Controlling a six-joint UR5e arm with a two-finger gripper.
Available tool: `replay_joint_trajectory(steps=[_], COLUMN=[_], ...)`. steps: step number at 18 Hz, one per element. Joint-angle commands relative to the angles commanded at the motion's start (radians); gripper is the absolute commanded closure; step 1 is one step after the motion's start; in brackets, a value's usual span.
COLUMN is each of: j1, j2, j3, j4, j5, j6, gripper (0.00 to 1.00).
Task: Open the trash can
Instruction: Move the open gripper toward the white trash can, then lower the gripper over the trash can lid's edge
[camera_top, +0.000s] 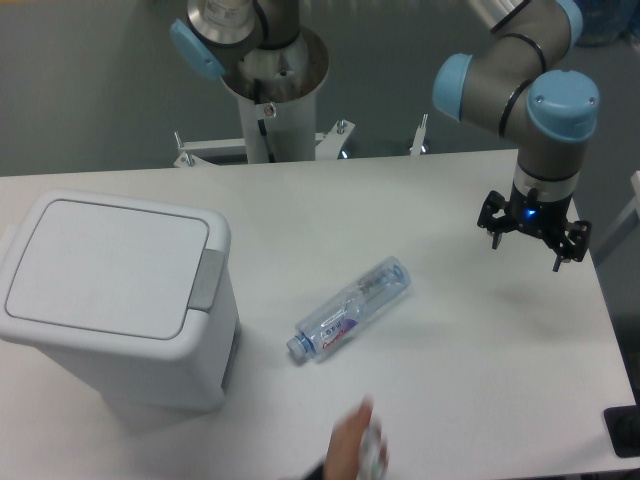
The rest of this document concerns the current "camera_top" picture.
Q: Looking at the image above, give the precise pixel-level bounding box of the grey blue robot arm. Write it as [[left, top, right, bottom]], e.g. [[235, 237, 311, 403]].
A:
[[169, 1, 600, 263]]

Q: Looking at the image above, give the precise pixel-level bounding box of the clear plastic bag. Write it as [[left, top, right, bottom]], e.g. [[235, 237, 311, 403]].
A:
[[358, 418, 388, 480]]

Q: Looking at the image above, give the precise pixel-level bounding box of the blue water jug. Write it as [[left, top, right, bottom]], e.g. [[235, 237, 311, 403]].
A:
[[576, 0, 639, 47]]

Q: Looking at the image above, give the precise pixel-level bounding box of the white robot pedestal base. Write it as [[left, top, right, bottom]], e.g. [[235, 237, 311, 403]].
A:
[[172, 24, 431, 169]]

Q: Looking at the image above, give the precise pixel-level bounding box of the person's hand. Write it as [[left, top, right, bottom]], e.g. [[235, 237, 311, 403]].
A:
[[321, 397, 389, 480]]

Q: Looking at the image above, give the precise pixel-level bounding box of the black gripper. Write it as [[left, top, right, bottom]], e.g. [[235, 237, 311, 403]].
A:
[[477, 168, 592, 272]]

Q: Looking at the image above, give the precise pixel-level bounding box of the clear plastic water bottle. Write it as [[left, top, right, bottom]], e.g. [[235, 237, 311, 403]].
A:
[[286, 256, 411, 364]]

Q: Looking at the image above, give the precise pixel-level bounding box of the white frame at right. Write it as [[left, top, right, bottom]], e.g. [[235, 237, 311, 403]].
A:
[[592, 171, 639, 267]]

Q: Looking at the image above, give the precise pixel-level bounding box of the black device at table edge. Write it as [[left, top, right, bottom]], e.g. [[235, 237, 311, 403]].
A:
[[604, 405, 639, 458]]

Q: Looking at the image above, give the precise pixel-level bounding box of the black sleeved forearm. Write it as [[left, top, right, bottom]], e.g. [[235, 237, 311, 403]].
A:
[[301, 462, 325, 480]]

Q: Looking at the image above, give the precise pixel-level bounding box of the white plastic trash can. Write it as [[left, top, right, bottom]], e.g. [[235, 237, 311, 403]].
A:
[[1, 190, 241, 412]]

